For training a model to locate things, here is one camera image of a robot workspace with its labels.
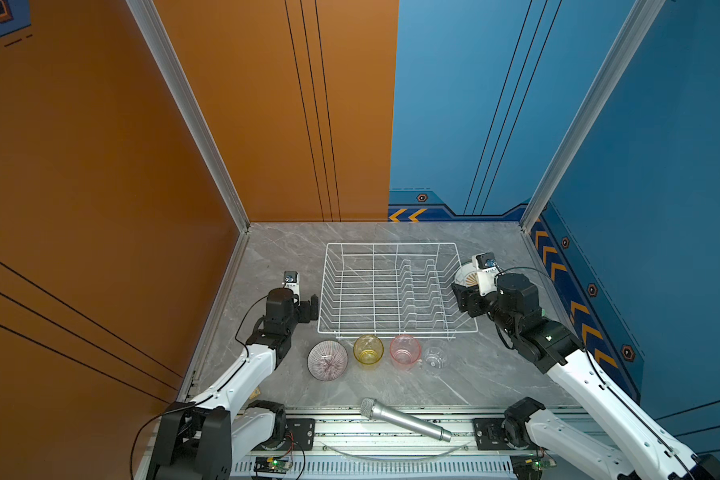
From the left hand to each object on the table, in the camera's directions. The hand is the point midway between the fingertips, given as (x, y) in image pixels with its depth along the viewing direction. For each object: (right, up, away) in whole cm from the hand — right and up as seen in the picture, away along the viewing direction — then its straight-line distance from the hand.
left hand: (299, 292), depth 88 cm
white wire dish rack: (+28, -1, +12) cm, 30 cm away
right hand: (+45, +5, -13) cm, 47 cm away
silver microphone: (+22, -27, -14) cm, 38 cm away
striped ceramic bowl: (+9, -19, -3) cm, 21 cm away
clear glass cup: (+40, -19, -3) cm, 44 cm away
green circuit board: (-3, -39, -17) cm, 43 cm away
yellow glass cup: (+20, -17, -1) cm, 26 cm away
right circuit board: (+59, -40, -17) cm, 73 cm away
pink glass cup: (+31, -17, -1) cm, 35 cm away
